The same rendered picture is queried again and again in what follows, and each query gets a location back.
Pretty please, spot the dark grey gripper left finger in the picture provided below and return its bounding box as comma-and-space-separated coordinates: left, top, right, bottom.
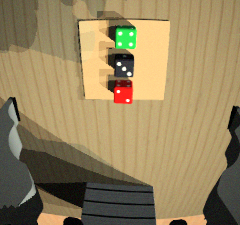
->
0, 97, 43, 225

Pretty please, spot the black die with white pips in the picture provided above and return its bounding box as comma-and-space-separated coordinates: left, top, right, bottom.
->
114, 54, 135, 78

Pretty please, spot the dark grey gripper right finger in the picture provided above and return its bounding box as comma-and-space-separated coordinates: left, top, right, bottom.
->
203, 106, 240, 225

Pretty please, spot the green die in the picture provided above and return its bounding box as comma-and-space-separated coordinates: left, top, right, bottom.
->
115, 25, 137, 49

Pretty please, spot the red die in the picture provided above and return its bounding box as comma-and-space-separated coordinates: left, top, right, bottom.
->
114, 80, 133, 104

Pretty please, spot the tan mat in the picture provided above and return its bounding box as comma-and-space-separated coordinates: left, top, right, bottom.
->
79, 20, 170, 100

